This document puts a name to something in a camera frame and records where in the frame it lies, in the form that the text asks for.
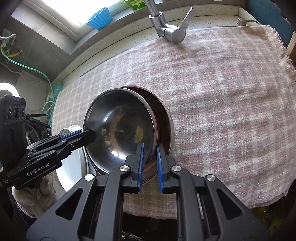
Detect red steel bowl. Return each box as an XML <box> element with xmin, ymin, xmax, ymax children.
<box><xmin>124</xmin><ymin>85</ymin><xmax>175</xmax><ymax>155</ymax></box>

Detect large stainless steel bowl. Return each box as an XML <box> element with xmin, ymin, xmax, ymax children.
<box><xmin>83</xmin><ymin>87</ymin><xmax>158</xmax><ymax>183</ymax></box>

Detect white plate grey leaf pattern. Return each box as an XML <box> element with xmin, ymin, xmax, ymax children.
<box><xmin>55</xmin><ymin>124</ymin><xmax>90</xmax><ymax>193</ymax></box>

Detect chrome kitchen faucet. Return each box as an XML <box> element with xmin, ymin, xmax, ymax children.
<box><xmin>143</xmin><ymin>0</ymin><xmax>195</xmax><ymax>45</ymax></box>

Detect white gloved left hand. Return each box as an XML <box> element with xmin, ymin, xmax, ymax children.
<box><xmin>11</xmin><ymin>173</ymin><xmax>57</xmax><ymax>218</ymax></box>

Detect steel pot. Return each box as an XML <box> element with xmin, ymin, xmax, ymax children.
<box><xmin>25</xmin><ymin>123</ymin><xmax>52</xmax><ymax>145</ymax></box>

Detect black tripod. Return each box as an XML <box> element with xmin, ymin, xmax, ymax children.
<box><xmin>26</xmin><ymin>113</ymin><xmax>52</xmax><ymax>130</ymax></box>

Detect pink plaid cloth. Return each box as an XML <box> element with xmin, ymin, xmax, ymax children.
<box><xmin>52</xmin><ymin>25</ymin><xmax>295</xmax><ymax>208</ymax></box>

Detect blue ribbed cup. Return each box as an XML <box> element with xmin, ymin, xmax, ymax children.
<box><xmin>86</xmin><ymin>7</ymin><xmax>112</xmax><ymax>30</ymax></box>

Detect green dish soap bottle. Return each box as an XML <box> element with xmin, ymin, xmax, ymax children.
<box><xmin>125</xmin><ymin>0</ymin><xmax>145</xmax><ymax>11</ymax></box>

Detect dark blue utensil holder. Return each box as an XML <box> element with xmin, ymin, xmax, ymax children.
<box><xmin>247</xmin><ymin>0</ymin><xmax>293</xmax><ymax>47</ymax></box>

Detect white ring light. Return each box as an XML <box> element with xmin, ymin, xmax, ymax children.
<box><xmin>0</xmin><ymin>82</ymin><xmax>20</xmax><ymax>97</ymax></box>

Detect teal hose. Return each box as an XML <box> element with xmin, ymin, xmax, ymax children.
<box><xmin>0</xmin><ymin>46</ymin><xmax>64</xmax><ymax>127</ymax></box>

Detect white power cable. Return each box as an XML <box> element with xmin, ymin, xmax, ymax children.
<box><xmin>0</xmin><ymin>62</ymin><xmax>50</xmax><ymax>103</ymax></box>

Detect yellow gas hose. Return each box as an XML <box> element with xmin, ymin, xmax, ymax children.
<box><xmin>5</xmin><ymin>50</ymin><xmax>23</xmax><ymax>58</ymax></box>

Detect white window frame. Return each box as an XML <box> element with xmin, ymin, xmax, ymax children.
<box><xmin>12</xmin><ymin>0</ymin><xmax>128</xmax><ymax>42</ymax></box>

